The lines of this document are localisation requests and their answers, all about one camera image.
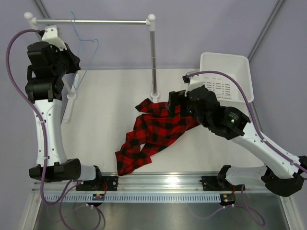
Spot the light blue wire hanger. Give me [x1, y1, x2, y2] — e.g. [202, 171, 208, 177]
[69, 11, 100, 90]

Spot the red black plaid shirt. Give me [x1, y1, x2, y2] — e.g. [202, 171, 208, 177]
[115, 99, 199, 176]

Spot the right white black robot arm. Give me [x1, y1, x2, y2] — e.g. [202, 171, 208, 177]
[166, 86, 307, 197]

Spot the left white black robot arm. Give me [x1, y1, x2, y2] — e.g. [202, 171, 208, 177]
[25, 41, 103, 191]

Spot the white plastic basket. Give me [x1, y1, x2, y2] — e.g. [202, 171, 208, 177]
[200, 52, 254, 103]

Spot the white metal clothes rack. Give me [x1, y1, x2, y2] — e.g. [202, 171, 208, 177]
[24, 12, 160, 123]

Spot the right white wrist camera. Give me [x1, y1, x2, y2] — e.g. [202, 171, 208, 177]
[182, 71, 204, 97]

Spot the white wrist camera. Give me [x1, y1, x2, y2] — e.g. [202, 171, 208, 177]
[182, 71, 204, 97]
[42, 25, 67, 51]

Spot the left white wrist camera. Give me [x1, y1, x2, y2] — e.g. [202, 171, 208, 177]
[42, 25, 67, 51]

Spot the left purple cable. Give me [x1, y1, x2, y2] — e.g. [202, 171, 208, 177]
[6, 29, 105, 228]

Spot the aluminium mounting rail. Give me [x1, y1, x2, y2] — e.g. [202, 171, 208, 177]
[32, 171, 292, 192]

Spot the white slotted cable duct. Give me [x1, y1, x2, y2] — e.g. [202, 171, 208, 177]
[42, 194, 221, 204]

